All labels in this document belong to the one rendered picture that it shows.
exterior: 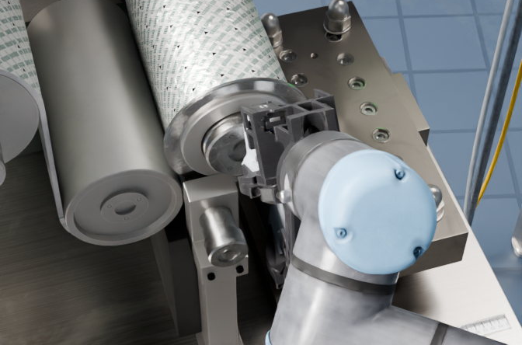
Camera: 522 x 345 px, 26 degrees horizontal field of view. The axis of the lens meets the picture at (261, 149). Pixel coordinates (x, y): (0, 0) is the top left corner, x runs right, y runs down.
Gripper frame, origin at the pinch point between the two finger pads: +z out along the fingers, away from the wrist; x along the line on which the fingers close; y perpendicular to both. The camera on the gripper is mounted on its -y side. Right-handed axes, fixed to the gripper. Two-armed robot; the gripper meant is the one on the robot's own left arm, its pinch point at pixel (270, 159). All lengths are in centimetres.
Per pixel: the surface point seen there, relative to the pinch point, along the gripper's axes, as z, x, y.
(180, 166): 4.7, 8.0, 0.4
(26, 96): -3.0, 20.8, 11.1
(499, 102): 83, -59, -18
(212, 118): 0.1, 4.7, 5.1
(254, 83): -1.4, 0.5, 7.7
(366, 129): 28.0, -17.9, -5.2
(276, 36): 39.7, -11.5, 7.1
